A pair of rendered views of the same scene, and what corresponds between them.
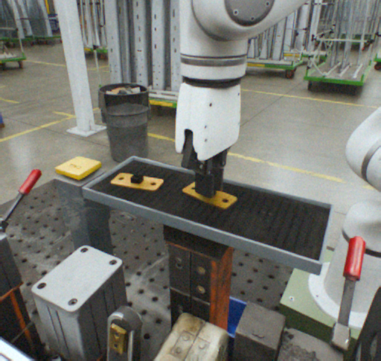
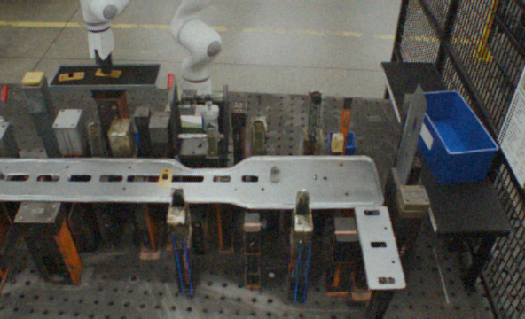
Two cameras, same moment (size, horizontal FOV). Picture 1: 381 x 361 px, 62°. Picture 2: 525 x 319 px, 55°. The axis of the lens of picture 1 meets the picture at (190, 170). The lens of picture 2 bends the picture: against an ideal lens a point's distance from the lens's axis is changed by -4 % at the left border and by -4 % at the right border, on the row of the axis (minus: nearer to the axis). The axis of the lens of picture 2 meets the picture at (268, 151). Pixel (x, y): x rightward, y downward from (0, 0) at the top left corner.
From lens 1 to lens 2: 138 cm
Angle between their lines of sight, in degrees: 28
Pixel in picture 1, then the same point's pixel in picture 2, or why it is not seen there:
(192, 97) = (94, 37)
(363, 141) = (175, 27)
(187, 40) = (88, 18)
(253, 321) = (138, 112)
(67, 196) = (32, 95)
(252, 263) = not seen: hidden behind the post
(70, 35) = not seen: outside the picture
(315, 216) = (154, 70)
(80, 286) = (72, 120)
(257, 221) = (131, 78)
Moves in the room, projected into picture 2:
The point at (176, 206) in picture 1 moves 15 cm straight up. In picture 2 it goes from (96, 81) to (88, 42)
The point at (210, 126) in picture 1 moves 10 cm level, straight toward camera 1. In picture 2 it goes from (104, 45) to (110, 60)
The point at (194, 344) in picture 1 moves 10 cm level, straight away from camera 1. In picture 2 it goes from (121, 125) to (113, 108)
